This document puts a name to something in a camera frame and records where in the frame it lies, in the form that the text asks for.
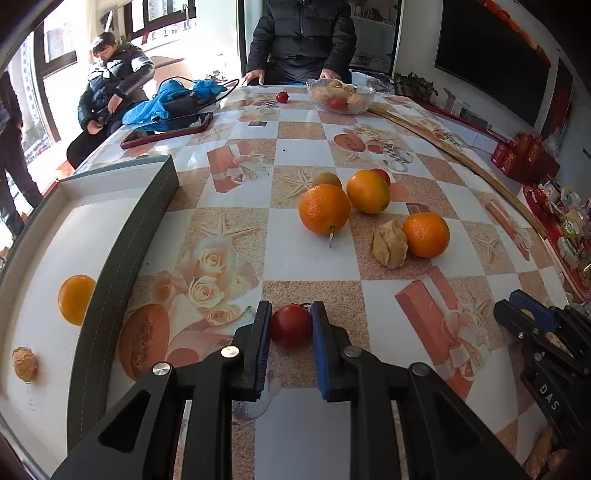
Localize walnut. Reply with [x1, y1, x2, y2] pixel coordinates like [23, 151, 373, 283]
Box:
[12, 347, 38, 383]
[372, 220, 409, 270]

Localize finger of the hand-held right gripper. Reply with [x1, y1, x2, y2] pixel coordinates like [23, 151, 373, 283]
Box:
[509, 289, 591, 334]
[493, 299, 574, 371]

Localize black charger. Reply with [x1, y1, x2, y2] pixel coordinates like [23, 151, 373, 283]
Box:
[164, 93, 208, 116]

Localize white display cabinet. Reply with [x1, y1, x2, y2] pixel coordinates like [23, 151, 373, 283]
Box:
[348, 0, 402, 77]

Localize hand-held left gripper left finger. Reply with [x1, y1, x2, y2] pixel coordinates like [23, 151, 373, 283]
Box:
[51, 301, 274, 480]

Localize potted green plant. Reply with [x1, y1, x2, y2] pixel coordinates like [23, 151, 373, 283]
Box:
[394, 71, 438, 104]

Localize red tray of snacks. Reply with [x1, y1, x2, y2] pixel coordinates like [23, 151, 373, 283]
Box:
[524, 182, 591, 301]

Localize red hanging decorations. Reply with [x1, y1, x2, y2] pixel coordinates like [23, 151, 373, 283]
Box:
[475, 0, 552, 68]

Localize stack of red gift boxes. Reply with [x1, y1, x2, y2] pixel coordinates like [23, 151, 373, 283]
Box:
[490, 131, 561, 183]

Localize black cable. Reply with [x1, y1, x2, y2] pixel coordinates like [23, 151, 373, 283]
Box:
[157, 76, 241, 109]

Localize grey box with white interior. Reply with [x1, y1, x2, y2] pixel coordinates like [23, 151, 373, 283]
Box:
[0, 154, 180, 480]

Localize orange with green patch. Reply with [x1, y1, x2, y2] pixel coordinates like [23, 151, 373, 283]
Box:
[346, 169, 391, 214]

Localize low television stand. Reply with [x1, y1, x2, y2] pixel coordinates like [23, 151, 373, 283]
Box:
[429, 104, 504, 153]

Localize orange with stem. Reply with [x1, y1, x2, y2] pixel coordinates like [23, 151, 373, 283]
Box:
[298, 183, 352, 247]

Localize long wooden stick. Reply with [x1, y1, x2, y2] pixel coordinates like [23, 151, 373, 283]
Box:
[367, 105, 548, 238]

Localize blue cloth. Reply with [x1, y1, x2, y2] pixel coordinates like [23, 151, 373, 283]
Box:
[121, 78, 218, 132]

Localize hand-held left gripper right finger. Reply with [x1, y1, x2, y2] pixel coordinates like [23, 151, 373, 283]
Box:
[311, 301, 529, 480]

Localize person's right hand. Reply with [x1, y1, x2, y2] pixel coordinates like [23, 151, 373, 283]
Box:
[525, 425, 572, 480]

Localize black television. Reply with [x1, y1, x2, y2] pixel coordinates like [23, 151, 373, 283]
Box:
[434, 0, 552, 132]

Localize smartphone in red case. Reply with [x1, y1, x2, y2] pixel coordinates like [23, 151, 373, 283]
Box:
[120, 112, 214, 150]

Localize glass fruit bowl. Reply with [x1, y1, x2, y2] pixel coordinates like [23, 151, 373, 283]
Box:
[307, 78, 376, 115]

